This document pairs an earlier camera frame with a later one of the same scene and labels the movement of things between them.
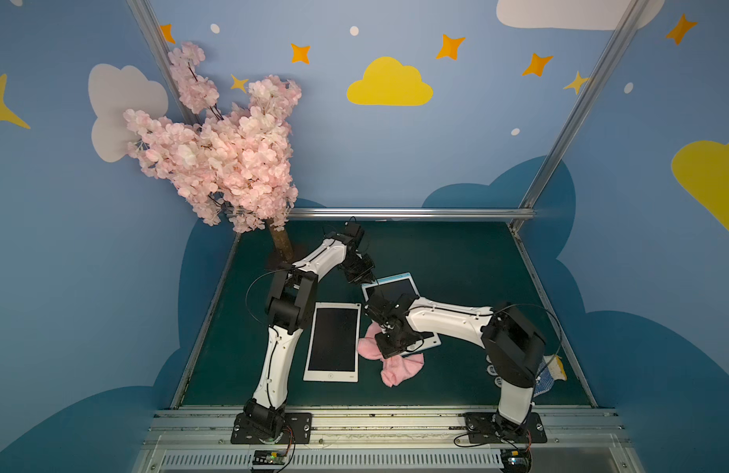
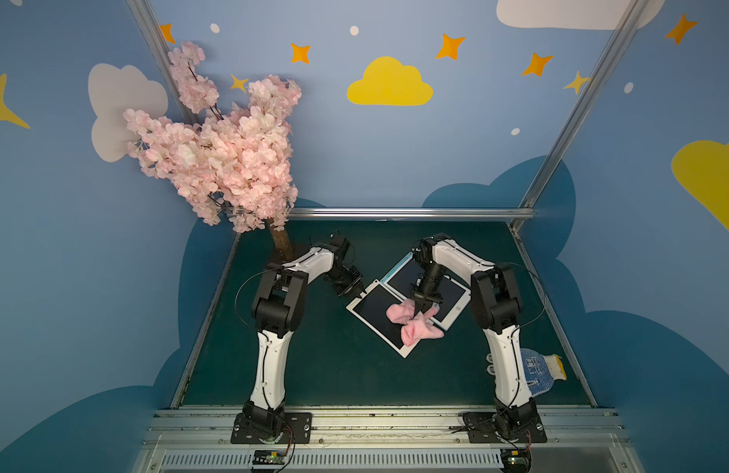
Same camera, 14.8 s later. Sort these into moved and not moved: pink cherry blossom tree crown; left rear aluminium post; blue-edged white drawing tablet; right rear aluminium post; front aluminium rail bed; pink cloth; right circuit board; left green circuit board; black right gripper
Moved: black right gripper; blue-edged white drawing tablet; pink cloth
Not moved: right rear aluminium post; front aluminium rail bed; right circuit board; pink cherry blossom tree crown; left rear aluminium post; left green circuit board
